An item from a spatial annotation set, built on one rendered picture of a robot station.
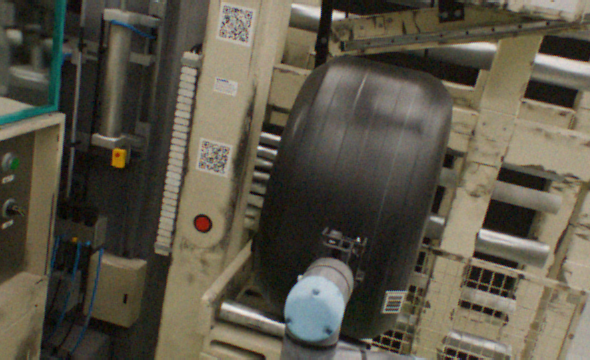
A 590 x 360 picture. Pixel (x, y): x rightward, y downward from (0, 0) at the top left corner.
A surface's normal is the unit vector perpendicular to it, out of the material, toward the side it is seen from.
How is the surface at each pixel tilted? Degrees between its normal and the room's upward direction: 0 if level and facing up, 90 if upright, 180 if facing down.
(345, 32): 90
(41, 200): 90
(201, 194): 90
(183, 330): 90
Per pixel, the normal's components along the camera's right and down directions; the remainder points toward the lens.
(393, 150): -0.07, -0.35
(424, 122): 0.26, -0.48
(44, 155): -0.23, 0.26
